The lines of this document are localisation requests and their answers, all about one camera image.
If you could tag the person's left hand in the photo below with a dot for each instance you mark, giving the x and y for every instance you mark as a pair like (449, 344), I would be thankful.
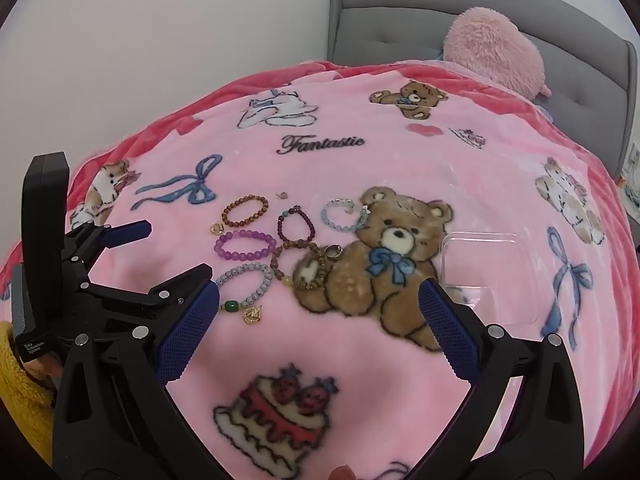
(42, 372)

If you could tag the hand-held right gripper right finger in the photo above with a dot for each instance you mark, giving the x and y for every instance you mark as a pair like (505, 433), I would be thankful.
(450, 330)

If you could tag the pink printed blanket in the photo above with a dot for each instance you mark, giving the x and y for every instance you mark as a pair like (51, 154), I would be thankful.
(450, 180)

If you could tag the pink plush pillow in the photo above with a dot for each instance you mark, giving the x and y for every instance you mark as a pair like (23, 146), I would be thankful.
(490, 45)

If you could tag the person's left forearm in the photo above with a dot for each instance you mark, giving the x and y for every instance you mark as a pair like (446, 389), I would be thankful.
(17, 390)

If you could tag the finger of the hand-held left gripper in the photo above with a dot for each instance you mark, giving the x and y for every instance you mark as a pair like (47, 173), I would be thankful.
(170, 287)
(125, 232)

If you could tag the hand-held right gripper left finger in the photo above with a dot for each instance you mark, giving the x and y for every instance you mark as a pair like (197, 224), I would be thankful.
(187, 330)

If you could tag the clear plastic box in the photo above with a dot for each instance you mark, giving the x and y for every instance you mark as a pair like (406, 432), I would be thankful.
(480, 260)

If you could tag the grey upholstered headboard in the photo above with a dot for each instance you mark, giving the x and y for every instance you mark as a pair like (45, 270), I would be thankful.
(390, 20)

